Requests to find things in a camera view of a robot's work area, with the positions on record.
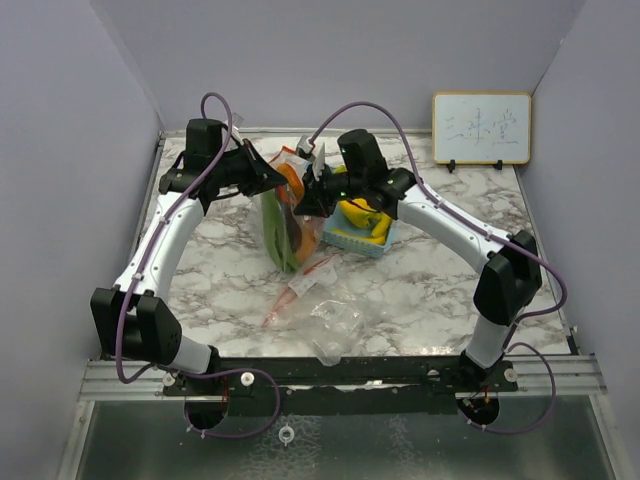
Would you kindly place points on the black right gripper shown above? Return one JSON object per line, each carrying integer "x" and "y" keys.
{"x": 314, "y": 202}

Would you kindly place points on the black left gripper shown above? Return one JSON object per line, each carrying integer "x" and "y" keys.
{"x": 263, "y": 175}

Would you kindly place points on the dark purple eggplant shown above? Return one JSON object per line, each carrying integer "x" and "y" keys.
{"x": 298, "y": 232}

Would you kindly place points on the green leaf vegetable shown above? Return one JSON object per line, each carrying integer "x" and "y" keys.
{"x": 275, "y": 235}

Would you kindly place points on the clear zip bag orange zipper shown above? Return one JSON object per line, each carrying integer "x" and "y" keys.
{"x": 287, "y": 155}

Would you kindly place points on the orange papaya slice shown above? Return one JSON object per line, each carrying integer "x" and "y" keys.
{"x": 292, "y": 194}

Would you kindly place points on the yellow banana bunch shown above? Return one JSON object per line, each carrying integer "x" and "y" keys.
{"x": 370, "y": 225}

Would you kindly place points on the clear zip bag red zipper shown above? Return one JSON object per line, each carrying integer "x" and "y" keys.
{"x": 320, "y": 309}

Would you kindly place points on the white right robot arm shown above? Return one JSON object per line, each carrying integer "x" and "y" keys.
{"x": 509, "y": 275}

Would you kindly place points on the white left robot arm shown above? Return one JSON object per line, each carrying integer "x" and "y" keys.
{"x": 132, "y": 317}

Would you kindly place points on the light blue plastic basket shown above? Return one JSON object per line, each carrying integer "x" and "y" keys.
{"x": 350, "y": 244}

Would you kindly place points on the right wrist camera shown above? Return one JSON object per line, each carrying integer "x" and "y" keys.
{"x": 313, "y": 153}

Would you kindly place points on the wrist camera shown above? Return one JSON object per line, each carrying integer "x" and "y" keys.
{"x": 236, "y": 122}
{"x": 313, "y": 153}

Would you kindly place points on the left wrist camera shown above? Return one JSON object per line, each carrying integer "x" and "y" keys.
{"x": 236, "y": 122}

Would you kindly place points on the small whiteboard wooden frame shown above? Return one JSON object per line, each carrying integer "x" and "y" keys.
{"x": 481, "y": 128}

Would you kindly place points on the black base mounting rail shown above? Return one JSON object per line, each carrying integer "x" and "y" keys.
{"x": 250, "y": 390}

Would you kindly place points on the aluminium front frame rail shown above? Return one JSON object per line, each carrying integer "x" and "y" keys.
{"x": 526, "y": 375}

